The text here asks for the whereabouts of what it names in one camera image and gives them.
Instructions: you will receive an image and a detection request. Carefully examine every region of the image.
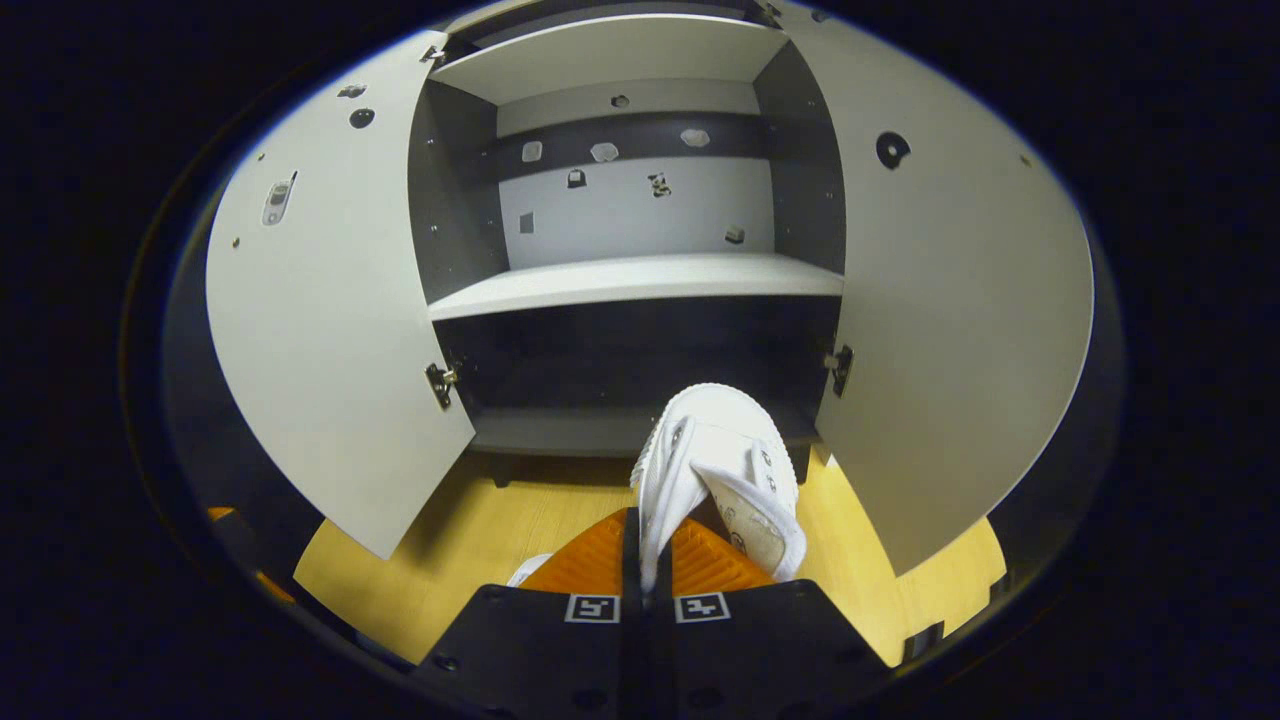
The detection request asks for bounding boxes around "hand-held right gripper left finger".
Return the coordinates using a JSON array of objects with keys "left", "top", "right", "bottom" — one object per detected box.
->
[{"left": 410, "top": 508, "right": 641, "bottom": 720}]

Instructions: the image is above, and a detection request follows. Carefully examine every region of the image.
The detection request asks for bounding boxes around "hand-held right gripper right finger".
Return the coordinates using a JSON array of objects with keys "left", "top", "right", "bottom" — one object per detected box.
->
[{"left": 645, "top": 515, "right": 891, "bottom": 720}]

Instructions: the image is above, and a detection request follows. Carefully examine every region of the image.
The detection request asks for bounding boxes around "white cabinet shelf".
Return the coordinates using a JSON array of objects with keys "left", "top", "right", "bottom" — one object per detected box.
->
[
  {"left": 430, "top": 15, "right": 791, "bottom": 106},
  {"left": 428, "top": 253, "right": 846, "bottom": 321}
]

